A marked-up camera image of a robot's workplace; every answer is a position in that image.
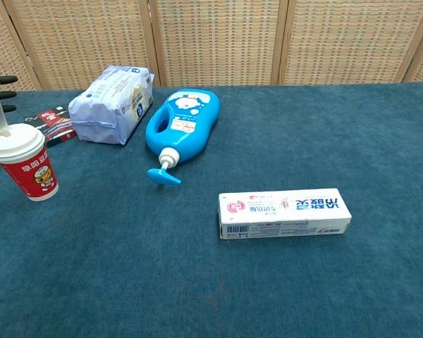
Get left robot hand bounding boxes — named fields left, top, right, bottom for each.
left=0, top=69, right=19, bottom=134

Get translucent plastic straw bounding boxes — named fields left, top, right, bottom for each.
left=0, top=84, right=13, bottom=138

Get red paper cup white lid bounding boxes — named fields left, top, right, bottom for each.
left=0, top=123, right=60, bottom=202

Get black red snack packet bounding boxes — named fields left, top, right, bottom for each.
left=23, top=106, right=78, bottom=148

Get pale purple tissue pack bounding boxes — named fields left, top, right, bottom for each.
left=68, top=65, right=154, bottom=146

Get blue pump bottle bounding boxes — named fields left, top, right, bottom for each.
left=145, top=89, right=221, bottom=187

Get woven wooden folding screen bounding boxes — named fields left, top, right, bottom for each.
left=0, top=0, right=423, bottom=96

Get white toothpaste box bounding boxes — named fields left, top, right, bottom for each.
left=218, top=188, right=353, bottom=240

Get teal table cloth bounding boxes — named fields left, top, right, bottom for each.
left=0, top=81, right=423, bottom=338

